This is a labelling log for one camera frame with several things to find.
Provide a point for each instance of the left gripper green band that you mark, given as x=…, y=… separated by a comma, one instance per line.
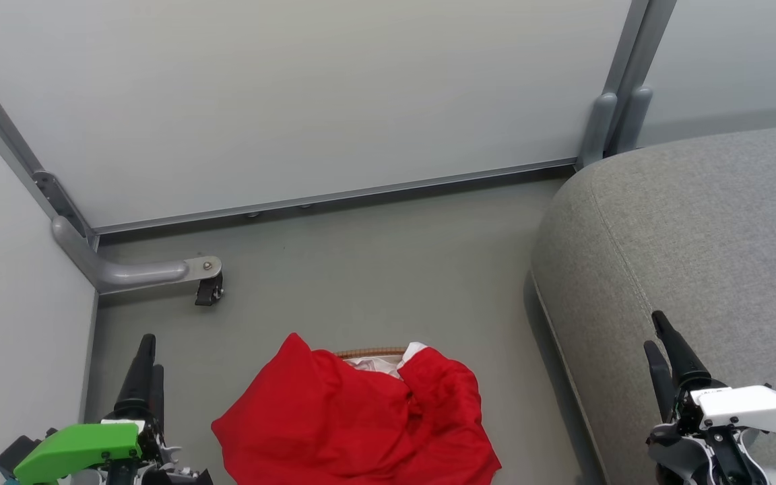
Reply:
x=75, y=448

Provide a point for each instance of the grey double partition post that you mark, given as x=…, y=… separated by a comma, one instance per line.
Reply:
x=620, y=81

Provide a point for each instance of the grey partition foot tube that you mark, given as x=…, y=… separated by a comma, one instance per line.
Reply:
x=125, y=271

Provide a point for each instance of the black caster wheel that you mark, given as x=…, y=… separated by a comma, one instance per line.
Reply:
x=209, y=289

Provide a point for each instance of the wicker-rimmed laundry basket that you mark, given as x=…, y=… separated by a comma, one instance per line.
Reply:
x=369, y=352

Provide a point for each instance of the grey fabric sofa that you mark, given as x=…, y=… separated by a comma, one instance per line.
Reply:
x=684, y=256

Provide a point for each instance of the grey partition corner post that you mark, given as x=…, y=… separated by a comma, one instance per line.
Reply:
x=17, y=151

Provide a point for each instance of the red cloth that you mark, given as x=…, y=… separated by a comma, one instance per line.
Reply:
x=354, y=424

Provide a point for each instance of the short grey partition base rail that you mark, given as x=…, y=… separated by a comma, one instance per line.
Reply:
x=89, y=350

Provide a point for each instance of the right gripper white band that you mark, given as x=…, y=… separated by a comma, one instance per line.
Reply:
x=745, y=411

